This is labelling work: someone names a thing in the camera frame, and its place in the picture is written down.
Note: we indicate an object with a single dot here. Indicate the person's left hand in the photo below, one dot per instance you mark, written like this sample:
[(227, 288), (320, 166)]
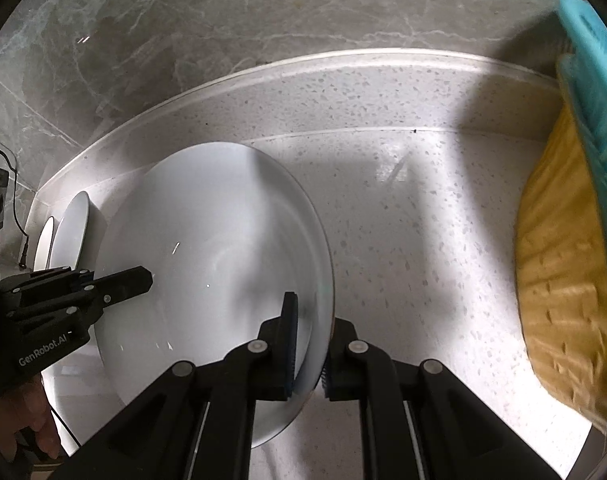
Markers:
[(28, 405)]

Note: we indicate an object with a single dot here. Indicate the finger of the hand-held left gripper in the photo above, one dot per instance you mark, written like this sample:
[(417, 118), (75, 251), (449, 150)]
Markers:
[(128, 282), (48, 277)]

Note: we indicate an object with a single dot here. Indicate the small floral bowl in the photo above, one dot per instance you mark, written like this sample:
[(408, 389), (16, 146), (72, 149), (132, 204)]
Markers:
[(43, 245)]

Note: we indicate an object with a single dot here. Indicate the large white bowl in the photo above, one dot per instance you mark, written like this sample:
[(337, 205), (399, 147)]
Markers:
[(208, 240)]

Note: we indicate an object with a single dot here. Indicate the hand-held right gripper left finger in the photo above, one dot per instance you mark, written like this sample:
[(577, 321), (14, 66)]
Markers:
[(289, 350)]

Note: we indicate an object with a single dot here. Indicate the small white bowl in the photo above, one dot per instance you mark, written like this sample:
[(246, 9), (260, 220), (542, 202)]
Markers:
[(70, 235)]

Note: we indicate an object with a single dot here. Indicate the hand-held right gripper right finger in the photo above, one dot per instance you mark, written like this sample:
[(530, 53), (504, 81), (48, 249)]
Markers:
[(327, 384)]

